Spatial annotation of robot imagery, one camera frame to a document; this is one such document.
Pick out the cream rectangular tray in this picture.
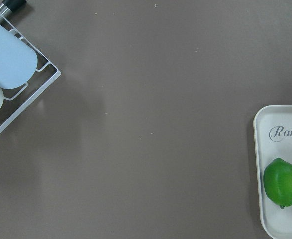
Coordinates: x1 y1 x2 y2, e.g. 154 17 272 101
253 105 292 239

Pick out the light blue plastic cup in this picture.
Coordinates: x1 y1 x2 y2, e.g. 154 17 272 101
0 25 38 89

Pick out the green lime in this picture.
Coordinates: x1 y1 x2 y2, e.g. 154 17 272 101
263 158 292 209

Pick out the white wire cup rack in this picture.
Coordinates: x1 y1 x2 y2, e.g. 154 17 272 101
0 14 61 134

